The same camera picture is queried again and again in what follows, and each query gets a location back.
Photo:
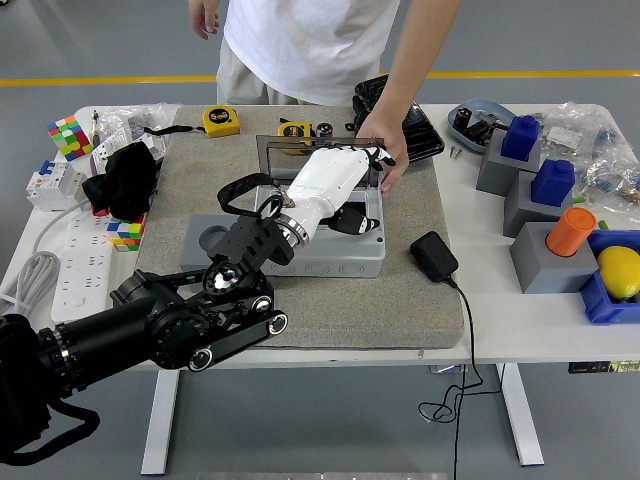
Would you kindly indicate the orange cylinder battery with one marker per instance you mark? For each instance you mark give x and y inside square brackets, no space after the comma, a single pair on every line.
[570,232]

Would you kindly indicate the black capacitor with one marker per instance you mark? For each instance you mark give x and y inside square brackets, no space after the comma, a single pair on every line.
[325,130]

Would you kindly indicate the small colourful puzzle cube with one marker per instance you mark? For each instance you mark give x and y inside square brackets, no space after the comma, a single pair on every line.
[127,235]

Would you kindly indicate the clear plastic bag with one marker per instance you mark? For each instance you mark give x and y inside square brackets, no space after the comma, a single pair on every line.
[145,117]

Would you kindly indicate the small red object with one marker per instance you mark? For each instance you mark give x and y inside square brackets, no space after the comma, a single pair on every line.
[101,211]

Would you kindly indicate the black cloth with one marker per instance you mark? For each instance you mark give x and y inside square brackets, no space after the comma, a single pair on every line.
[125,180]

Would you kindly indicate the grey block holder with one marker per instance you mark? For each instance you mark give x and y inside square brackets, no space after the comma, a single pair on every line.
[522,212]
[495,172]
[545,270]

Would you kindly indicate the metal clip part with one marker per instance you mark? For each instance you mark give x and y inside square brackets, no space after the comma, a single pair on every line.
[490,120]

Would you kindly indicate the grey-brown mat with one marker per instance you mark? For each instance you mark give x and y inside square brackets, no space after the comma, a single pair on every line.
[350,315]

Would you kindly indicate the clear bag of resistors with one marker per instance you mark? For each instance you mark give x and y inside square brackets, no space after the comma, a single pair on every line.
[615,175]

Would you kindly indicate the person's left forearm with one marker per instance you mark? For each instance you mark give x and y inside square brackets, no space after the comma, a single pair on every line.
[415,55]

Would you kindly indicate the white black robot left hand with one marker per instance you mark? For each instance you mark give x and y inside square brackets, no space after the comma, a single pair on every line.
[325,175]

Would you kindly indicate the white table leg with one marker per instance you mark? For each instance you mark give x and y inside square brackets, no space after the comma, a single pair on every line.
[522,420]
[160,425]

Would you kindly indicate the grey under-table box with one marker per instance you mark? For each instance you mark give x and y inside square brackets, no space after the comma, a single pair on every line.
[447,369]

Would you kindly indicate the person's right hand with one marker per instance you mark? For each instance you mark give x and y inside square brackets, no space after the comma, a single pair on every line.
[205,20]

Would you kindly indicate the white power strip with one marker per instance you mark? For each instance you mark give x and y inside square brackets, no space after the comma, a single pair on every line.
[82,260]

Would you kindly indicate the grey electrical enclosure box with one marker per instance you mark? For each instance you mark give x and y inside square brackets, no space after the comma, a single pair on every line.
[340,260]

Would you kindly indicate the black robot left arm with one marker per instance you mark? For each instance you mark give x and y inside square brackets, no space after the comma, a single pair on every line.
[125,325]

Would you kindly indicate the dark capacitor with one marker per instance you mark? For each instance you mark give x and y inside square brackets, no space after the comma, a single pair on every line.
[463,117]

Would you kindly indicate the blue battery block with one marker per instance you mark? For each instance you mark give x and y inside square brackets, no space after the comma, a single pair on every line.
[552,182]
[521,137]

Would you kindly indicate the yellow lemon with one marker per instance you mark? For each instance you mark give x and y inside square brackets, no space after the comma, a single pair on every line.
[620,272]

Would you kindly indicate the yellow tape measure shiny face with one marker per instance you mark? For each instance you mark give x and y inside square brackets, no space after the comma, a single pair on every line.
[292,129]

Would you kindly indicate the person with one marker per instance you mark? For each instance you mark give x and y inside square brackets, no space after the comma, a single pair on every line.
[300,45]

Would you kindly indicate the grey block with round hole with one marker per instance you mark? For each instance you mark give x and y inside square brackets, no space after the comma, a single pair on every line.
[192,255]

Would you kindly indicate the black power adapter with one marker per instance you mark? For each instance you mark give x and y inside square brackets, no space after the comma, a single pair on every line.
[434,256]

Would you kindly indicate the blue plastic bin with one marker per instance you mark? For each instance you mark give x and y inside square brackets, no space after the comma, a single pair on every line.
[600,305]

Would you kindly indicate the white circuit breaker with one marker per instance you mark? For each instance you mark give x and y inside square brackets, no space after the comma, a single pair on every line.
[52,187]

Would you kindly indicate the brown capacitor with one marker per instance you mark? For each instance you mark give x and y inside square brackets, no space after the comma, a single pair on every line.
[477,131]

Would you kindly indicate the clear bag white label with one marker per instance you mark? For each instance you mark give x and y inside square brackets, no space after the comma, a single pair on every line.
[565,132]

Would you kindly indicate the silver pen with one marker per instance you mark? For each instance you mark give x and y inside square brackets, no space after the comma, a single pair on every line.
[95,130]

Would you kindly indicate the black pouch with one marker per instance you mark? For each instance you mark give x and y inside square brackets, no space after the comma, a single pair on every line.
[362,117]

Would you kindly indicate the yellow tape measure black label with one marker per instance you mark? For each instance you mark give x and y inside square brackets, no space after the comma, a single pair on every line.
[222,122]

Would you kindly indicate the large colourful puzzle cube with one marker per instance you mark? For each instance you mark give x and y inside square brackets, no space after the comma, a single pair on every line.
[71,137]

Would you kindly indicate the person's left hand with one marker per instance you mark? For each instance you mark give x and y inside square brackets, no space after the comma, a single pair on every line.
[392,142]

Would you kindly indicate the table control panel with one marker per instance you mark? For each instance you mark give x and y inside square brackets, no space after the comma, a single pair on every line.
[600,367]

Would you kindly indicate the blue dish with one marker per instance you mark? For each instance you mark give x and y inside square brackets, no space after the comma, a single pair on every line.
[467,142]

